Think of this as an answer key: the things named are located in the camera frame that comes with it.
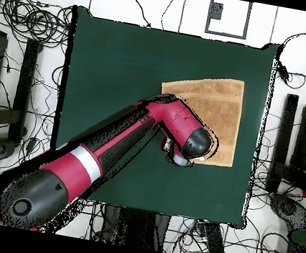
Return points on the grey floor hatch frame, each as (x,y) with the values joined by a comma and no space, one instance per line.
(216,10)

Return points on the tan terry towel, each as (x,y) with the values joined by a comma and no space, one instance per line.
(220,106)

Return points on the black power strip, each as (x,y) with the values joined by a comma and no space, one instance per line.
(213,239)

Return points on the black stand frame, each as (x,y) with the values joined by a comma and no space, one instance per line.
(24,89)
(286,126)

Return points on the black power adapter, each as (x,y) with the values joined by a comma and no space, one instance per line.
(282,73)
(30,145)

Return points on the dark green table cloth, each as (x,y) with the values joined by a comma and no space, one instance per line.
(122,68)

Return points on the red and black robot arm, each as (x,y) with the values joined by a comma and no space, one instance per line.
(109,145)

